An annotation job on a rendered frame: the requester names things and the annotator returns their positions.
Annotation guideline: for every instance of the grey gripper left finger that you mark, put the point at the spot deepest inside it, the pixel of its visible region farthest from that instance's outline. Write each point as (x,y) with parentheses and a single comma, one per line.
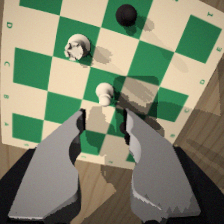
(43,186)

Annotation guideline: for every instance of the black pawn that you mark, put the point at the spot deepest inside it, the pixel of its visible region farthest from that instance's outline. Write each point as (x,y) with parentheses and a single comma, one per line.
(126,12)
(127,136)

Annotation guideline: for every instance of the green and cream chessboard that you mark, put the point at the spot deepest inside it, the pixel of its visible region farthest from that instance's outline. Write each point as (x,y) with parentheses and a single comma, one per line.
(158,67)

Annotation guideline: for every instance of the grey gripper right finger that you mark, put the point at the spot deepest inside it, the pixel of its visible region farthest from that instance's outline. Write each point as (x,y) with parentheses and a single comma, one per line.
(167,185)

